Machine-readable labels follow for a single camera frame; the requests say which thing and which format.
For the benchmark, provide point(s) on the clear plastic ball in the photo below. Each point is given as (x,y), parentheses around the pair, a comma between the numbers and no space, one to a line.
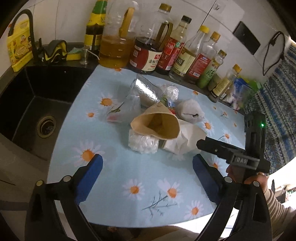
(171,92)

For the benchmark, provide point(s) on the silver foil bag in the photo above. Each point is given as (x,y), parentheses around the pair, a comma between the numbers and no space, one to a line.
(145,89)

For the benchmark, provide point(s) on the clear bottle with beige label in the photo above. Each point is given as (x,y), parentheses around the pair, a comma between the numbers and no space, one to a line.
(182,60)

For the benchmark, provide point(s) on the yellow oil jug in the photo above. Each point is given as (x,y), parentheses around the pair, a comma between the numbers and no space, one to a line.
(19,48)

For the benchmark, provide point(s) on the person's right forearm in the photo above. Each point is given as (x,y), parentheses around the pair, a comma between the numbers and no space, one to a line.
(277,208)

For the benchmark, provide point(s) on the black faucet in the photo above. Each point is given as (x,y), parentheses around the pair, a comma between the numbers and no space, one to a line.
(34,40)

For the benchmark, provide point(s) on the black and yellow cloth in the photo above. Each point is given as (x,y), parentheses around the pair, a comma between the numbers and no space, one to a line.
(54,49)

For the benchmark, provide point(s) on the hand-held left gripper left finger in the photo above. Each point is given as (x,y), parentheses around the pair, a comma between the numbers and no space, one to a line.
(91,178)

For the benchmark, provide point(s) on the clear bottle with red label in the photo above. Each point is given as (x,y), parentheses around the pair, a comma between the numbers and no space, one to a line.
(200,67)

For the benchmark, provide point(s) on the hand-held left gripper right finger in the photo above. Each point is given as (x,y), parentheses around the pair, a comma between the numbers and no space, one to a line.
(205,179)

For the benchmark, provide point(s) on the green bag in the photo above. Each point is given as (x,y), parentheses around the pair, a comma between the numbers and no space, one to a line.
(253,85)

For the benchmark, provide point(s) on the blue and white bag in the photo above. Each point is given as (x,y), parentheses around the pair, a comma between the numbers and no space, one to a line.
(238,92)

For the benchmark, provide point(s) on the metal sink drain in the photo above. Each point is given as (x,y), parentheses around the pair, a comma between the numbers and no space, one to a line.
(46,126)

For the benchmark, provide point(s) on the blue patterned cloth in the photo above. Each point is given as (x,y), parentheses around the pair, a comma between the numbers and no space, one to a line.
(277,104)

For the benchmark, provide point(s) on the black-capped red label bottle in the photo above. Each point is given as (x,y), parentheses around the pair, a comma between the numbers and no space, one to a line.
(167,53)

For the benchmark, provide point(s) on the daisy print tablecloth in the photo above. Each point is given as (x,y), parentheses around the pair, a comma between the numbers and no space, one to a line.
(129,166)

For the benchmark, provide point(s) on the metal soap pump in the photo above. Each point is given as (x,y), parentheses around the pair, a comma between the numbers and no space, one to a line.
(84,57)

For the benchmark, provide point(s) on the wall hook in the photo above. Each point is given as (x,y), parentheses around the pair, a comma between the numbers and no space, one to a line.
(217,7)

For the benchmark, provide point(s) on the white tissue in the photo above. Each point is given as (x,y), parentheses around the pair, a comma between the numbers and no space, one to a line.
(185,143)

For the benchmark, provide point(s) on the colourful snack packet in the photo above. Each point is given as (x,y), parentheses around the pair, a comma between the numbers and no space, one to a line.
(170,105)

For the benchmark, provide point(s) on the green bottle with yellow label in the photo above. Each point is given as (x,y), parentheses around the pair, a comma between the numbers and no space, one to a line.
(94,25)

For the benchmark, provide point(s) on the white paper ball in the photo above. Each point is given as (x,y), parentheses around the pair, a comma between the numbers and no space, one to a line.
(189,109)

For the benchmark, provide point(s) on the yellow green sponge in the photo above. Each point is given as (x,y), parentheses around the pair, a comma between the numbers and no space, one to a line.
(75,56)

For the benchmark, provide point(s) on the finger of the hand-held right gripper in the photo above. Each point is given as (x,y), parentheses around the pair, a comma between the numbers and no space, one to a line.
(217,147)

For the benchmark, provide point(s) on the person's right hand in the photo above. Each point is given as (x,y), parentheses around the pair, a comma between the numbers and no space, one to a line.
(262,179)

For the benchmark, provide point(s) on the large soy sauce jug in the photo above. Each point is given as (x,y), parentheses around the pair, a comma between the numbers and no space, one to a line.
(145,58)

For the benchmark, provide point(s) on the black sink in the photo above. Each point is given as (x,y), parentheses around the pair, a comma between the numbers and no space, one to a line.
(46,92)

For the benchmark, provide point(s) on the gold-capped cream label bottle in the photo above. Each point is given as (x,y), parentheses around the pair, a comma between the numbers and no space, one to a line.
(220,89)

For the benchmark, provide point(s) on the clear plastic wrapper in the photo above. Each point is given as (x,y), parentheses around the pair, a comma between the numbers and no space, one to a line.
(124,109)

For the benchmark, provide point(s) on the black wall plate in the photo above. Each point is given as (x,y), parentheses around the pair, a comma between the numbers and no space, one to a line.
(246,38)

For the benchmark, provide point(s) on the brown paper cone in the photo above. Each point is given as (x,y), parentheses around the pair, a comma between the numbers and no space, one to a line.
(143,120)

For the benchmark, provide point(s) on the white plastic bag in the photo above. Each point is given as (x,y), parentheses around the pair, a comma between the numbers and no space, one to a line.
(143,143)

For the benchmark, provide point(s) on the large clear oil jug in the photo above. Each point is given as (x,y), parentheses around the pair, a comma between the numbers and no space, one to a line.
(115,48)

